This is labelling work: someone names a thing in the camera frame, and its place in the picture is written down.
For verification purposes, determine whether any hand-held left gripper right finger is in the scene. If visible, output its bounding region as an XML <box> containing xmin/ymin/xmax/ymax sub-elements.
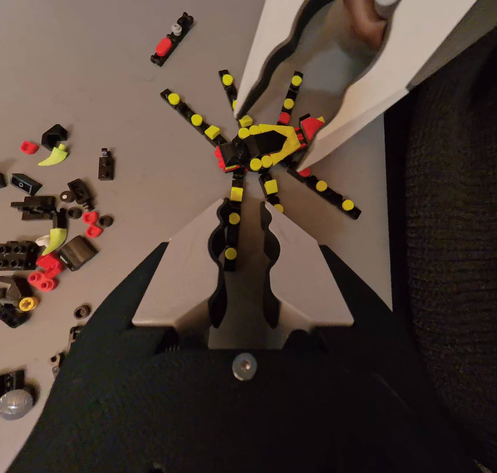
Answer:
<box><xmin>259</xmin><ymin>201</ymin><xmax>355</xmax><ymax>341</ymax></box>

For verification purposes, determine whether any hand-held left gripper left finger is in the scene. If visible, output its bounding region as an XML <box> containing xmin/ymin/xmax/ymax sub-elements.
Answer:
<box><xmin>131</xmin><ymin>197</ymin><xmax>231</xmax><ymax>348</ymax></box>

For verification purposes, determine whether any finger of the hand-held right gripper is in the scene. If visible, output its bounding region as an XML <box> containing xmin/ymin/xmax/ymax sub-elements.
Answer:
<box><xmin>232</xmin><ymin>0</ymin><xmax>362</xmax><ymax>121</ymax></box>
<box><xmin>297</xmin><ymin>0</ymin><xmax>497</xmax><ymax>171</ymax></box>

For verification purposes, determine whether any black lego strip red stud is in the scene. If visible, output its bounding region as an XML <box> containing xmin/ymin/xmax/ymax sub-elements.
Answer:
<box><xmin>151</xmin><ymin>12</ymin><xmax>195</xmax><ymax>67</ymax></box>

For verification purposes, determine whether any yellow black lego spider model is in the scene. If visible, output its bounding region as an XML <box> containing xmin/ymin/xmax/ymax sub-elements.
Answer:
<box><xmin>160</xmin><ymin>69</ymin><xmax>362</xmax><ymax>272</ymax></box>

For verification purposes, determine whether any pile of loose lego pieces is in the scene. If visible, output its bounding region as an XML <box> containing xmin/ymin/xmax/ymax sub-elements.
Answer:
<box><xmin>0</xmin><ymin>123</ymin><xmax>116</xmax><ymax>394</ymax></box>

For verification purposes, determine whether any clear dome lego piece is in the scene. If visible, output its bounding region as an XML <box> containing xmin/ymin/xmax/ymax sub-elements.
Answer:
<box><xmin>0</xmin><ymin>389</ymin><xmax>33</xmax><ymax>421</ymax></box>

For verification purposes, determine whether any person's right hand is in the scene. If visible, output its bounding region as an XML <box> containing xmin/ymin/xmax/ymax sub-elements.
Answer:
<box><xmin>342</xmin><ymin>0</ymin><xmax>389</xmax><ymax>50</ymax></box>

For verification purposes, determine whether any dark knit clothing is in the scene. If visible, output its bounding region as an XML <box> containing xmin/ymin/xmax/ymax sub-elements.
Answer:
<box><xmin>384</xmin><ymin>26</ymin><xmax>497</xmax><ymax>473</ymax></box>

